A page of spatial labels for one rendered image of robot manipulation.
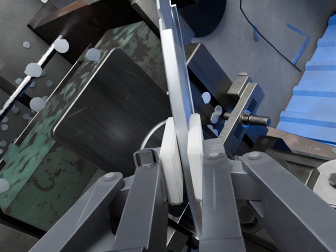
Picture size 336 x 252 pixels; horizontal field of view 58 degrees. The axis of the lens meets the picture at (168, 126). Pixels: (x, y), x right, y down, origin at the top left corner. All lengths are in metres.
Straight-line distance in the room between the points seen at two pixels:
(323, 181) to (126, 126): 0.24
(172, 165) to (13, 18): 1.05
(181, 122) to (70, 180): 0.38
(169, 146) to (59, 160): 0.37
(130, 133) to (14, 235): 0.25
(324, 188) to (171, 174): 0.24
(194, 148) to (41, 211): 0.41
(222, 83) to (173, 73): 0.45
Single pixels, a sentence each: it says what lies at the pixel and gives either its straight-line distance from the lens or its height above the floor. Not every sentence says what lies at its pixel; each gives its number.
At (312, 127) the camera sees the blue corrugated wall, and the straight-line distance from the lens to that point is 1.98.
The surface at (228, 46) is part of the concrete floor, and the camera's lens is 1.70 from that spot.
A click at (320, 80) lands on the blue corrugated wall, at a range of 2.20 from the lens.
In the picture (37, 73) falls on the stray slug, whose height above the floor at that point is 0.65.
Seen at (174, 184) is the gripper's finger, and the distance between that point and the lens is 0.16.
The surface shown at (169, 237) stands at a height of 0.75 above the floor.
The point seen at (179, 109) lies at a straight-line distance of 0.18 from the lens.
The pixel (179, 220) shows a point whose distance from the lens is 0.51.
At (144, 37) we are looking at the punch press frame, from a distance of 0.58.
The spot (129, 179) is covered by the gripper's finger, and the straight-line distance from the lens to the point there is 0.16.
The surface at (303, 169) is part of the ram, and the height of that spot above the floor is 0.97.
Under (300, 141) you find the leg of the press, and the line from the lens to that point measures 0.82.
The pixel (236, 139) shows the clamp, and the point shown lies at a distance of 0.60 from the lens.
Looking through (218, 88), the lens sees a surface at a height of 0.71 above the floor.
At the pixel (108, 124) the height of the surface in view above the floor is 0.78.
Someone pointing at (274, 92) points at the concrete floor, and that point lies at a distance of 2.05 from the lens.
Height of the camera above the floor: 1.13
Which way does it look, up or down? 52 degrees down
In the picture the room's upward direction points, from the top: 102 degrees clockwise
